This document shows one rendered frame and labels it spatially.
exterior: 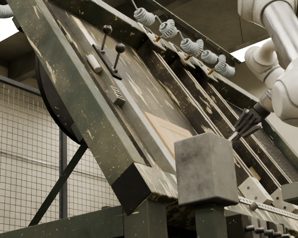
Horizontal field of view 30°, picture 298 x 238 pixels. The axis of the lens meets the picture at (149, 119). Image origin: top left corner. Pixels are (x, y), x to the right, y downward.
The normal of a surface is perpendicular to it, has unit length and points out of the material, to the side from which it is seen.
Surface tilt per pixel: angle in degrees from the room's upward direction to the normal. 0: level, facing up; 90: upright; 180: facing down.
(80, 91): 90
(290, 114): 139
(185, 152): 90
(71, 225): 90
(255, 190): 90
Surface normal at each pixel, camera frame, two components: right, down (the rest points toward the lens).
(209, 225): -0.60, -0.26
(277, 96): -0.99, 0.12
